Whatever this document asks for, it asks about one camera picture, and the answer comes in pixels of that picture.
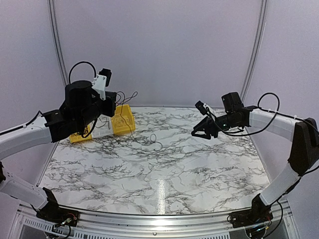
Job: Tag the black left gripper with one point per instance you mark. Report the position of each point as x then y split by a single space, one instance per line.
111 98

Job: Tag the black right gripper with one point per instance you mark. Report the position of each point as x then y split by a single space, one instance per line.
208 123

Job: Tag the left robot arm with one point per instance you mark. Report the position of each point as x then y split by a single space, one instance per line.
19 153

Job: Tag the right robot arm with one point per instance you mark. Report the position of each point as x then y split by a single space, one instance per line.
288 145

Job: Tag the yellow bin left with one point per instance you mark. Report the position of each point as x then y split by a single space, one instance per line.
75 138

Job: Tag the yellow bin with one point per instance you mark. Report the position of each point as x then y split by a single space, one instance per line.
123 121
75 138

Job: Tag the white translucent bin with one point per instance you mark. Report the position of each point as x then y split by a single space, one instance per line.
103 127

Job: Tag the yellow bin right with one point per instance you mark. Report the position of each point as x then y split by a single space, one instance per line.
123 121

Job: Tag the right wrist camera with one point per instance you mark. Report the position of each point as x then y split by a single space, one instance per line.
204 108

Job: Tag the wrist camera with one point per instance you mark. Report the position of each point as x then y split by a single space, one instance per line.
101 81
204 108

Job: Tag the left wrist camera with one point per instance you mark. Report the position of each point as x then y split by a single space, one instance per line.
101 81

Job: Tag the aluminium front rail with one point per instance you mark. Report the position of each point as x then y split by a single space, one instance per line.
101 225

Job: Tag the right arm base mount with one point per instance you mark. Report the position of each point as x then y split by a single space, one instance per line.
249 217

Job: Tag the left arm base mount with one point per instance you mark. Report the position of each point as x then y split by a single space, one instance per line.
58 215

